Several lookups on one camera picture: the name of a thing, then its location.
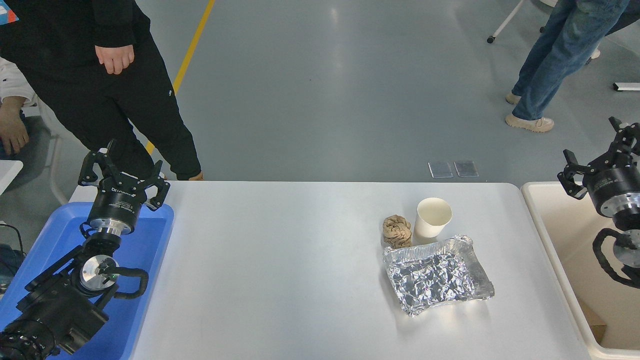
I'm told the white paper cup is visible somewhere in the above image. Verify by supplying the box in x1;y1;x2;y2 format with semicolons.
413;197;453;245

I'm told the standing person's hand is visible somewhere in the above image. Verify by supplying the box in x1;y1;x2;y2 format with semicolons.
95;44;136;76

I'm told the white tube chair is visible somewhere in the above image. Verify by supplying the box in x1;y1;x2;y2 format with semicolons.
22;97;71;206

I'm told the seated person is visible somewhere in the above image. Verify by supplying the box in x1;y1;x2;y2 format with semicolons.
0;56;38;161

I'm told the white side table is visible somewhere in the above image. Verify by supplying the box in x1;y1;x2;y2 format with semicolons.
0;160;24;196

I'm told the large pale bin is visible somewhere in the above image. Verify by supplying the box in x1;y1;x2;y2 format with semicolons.
520;181;640;360

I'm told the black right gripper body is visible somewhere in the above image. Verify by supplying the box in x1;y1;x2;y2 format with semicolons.
586;167;640;217

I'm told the blue plastic tray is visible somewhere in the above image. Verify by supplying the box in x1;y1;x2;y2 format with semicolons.
0;201;175;360

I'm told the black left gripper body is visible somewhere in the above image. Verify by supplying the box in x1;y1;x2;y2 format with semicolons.
89;173;149;226

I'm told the standing person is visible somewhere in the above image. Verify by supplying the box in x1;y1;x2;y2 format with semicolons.
0;0;204;182

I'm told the brown cardboard piece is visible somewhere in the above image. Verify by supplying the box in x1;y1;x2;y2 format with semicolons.
577;298;607;346

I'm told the dark blue bag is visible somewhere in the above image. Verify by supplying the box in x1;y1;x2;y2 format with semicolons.
0;244;26;293

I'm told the crumpled tan paper ball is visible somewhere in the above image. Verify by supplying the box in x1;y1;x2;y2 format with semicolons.
382;214;414;249

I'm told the seated person's hand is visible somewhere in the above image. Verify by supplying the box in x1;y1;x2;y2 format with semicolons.
0;96;30;156

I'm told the white wheeled chair base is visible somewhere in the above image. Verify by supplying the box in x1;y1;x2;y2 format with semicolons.
487;0;558;44

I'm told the crinkled foil tray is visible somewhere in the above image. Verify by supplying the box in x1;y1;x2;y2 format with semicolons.
382;234;496;317

